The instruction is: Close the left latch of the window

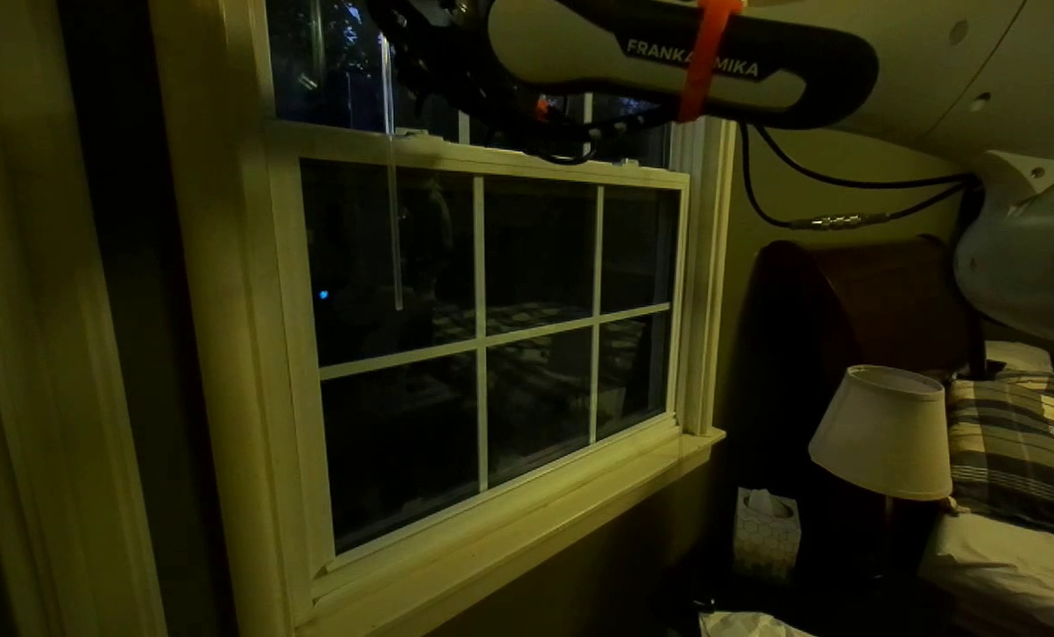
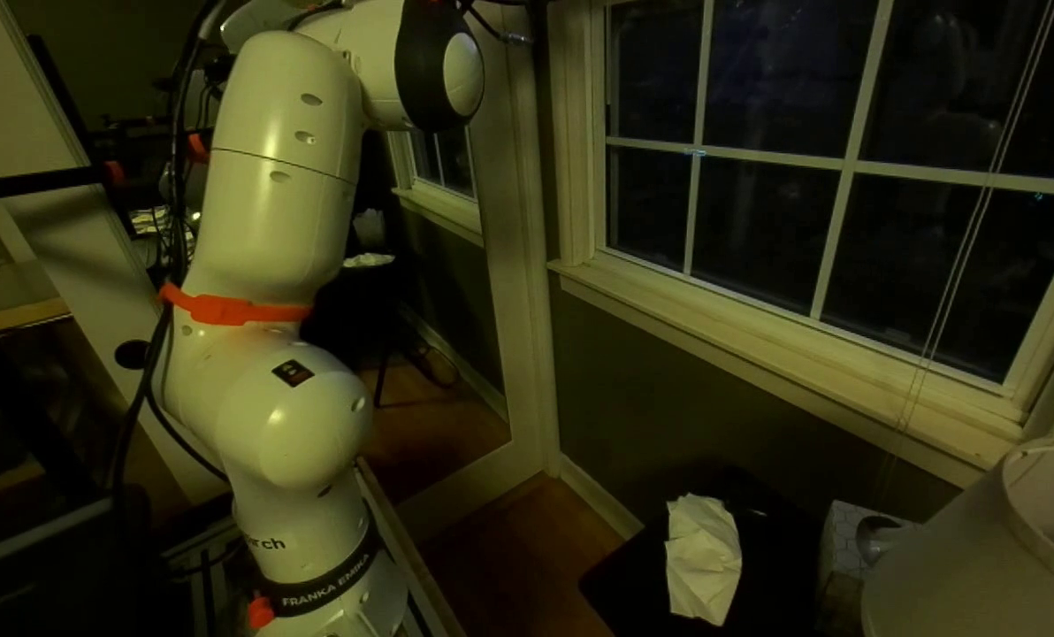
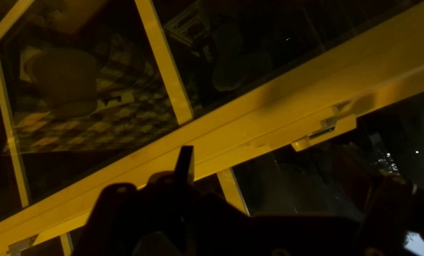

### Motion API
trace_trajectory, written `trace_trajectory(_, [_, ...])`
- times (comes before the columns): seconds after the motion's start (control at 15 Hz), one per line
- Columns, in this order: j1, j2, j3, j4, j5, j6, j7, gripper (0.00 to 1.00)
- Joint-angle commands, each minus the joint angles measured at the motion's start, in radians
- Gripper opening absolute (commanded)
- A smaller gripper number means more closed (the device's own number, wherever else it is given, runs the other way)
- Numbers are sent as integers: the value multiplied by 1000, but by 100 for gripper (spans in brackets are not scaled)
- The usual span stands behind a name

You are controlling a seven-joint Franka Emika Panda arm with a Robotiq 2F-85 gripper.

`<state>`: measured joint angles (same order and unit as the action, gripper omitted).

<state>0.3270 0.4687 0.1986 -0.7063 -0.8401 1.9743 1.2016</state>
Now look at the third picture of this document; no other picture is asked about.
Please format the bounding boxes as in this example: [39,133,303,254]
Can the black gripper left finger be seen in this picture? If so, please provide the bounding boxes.
[172,145,195,185]

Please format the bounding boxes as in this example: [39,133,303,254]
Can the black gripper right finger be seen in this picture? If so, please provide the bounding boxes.
[333,148,379,216]

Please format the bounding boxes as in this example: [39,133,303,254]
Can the white window sash behind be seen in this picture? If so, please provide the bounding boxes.
[58,166,251,256]

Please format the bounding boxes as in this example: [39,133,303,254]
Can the white window latch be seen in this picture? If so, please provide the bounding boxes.
[290,112,358,153]
[4,233,38,256]

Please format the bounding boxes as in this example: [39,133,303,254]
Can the white window sash with latches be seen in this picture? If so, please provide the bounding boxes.
[0,0,424,256]

